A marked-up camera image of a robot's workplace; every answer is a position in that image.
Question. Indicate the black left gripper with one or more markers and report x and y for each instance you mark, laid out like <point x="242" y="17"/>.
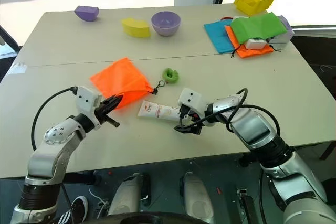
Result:
<point x="102" y="110"/>

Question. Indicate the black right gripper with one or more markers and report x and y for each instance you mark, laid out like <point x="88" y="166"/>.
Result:
<point x="197" y="127"/>

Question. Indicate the white cream tube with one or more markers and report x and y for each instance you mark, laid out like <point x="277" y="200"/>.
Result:
<point x="157" y="110"/>

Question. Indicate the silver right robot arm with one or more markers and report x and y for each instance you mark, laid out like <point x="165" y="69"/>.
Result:
<point x="265" y="140"/>

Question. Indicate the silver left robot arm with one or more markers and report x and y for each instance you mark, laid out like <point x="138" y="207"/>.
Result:
<point x="50" y="153"/>

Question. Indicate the blue fabric pouch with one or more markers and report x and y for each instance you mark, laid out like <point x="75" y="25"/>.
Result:
<point x="216" y="36"/>

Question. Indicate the green fabric pouch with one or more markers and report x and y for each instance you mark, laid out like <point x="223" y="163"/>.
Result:
<point x="254" y="26"/>

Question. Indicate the green rolled fabric toy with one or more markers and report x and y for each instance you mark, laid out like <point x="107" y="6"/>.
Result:
<point x="171" y="75"/>

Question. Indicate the silver right robot leg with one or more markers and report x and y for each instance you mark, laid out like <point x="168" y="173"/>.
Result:
<point x="197" y="195"/>

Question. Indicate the silver robot leg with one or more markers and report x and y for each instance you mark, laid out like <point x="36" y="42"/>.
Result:
<point x="197" y="195"/>
<point x="128" y="195"/>

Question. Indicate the silver left robot leg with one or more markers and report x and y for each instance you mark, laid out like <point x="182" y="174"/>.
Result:
<point x="128" y="195"/>

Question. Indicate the yellow curved foam block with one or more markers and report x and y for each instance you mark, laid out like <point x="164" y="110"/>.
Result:
<point x="136" y="27"/>

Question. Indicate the purple plastic bowl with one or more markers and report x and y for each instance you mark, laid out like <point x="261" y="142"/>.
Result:
<point x="166" y="24"/>

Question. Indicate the dark rounded robot torso rim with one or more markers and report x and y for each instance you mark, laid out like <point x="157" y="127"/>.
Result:
<point x="152" y="218"/>

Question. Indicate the purple foam block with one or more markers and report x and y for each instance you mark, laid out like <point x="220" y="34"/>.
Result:
<point x="86" y="12"/>

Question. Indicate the black and white sneaker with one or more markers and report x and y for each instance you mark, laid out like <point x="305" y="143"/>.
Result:
<point x="76" y="208"/>

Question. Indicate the black floor stand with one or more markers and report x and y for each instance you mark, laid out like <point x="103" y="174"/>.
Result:
<point x="246" y="205"/>

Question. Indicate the small white box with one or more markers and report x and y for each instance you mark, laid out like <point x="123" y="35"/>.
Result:
<point x="256" y="43"/>

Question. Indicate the white and lavender box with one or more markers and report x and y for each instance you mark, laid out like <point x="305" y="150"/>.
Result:
<point x="282" y="37"/>

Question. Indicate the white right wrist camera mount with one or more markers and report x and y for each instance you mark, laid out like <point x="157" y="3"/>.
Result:
<point x="191" y="99"/>

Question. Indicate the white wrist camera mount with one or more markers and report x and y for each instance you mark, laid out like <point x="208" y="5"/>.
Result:
<point x="86" y="98"/>
<point x="191" y="99"/>

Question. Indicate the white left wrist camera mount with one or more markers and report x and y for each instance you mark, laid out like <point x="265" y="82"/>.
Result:
<point x="86" y="98"/>

